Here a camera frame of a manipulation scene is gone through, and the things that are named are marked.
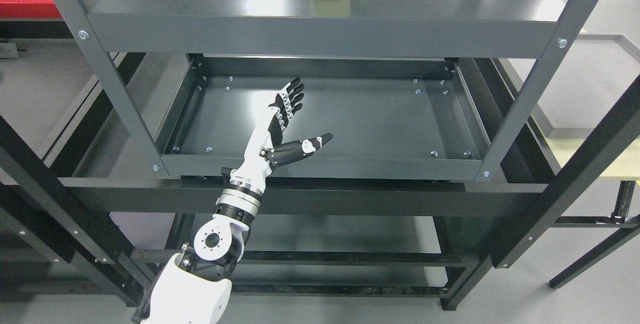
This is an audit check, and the grey metal shelf unit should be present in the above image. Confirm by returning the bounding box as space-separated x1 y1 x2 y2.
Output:
54 0 599 182

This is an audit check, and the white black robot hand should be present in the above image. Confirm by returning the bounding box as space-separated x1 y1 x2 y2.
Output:
229 77 333 196

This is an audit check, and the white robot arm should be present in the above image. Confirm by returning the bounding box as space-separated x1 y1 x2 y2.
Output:
132 180 265 323

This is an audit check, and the black metal shelf rack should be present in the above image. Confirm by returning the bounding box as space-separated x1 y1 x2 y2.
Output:
1 53 639 310

